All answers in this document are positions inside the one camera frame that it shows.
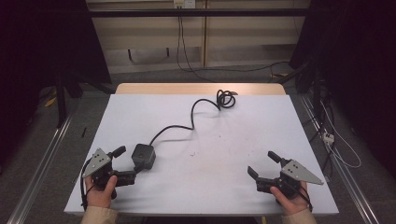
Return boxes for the aluminium floor rail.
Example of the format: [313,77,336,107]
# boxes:
[299,93,381,224]
[7,113,75,224]

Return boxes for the yellow floor tape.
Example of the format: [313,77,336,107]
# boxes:
[44,95,58,108]

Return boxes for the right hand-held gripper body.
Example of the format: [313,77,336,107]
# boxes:
[255,159,325,199]

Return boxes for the black horizontal metal bar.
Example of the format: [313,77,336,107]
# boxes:
[88,7,310,19]

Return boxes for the person's right hand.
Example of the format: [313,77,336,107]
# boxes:
[269,181,313,217]

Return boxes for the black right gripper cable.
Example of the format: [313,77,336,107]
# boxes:
[298,186,314,213]

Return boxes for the black wall cable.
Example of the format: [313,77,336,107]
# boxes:
[176,16,292,75]
[180,17,218,83]

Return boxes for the white table mat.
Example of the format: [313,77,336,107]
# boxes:
[64,93,340,217]

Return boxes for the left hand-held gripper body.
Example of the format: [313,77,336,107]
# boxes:
[81,147,137,189]

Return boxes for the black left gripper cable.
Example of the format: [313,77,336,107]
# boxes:
[79,158,95,212]

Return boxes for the white wall socket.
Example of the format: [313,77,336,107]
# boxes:
[173,0,197,9]

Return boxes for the light wooden table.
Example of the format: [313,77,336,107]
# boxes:
[114,81,287,96]

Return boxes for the black square power adapter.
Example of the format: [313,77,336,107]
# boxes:
[131,143,158,171]

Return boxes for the white floor cable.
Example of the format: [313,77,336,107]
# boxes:
[319,100,362,170]

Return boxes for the black power adapter cable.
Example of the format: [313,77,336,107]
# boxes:
[148,89,238,147]

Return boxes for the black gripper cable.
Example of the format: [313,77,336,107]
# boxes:
[298,186,314,213]
[79,158,95,212]

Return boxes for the white power strip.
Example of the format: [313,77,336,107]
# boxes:
[322,131,335,147]

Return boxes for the person's left hand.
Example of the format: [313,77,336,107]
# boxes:
[84,175,119,209]

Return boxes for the black curtain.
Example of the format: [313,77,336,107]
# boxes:
[289,0,396,172]
[0,0,113,167]

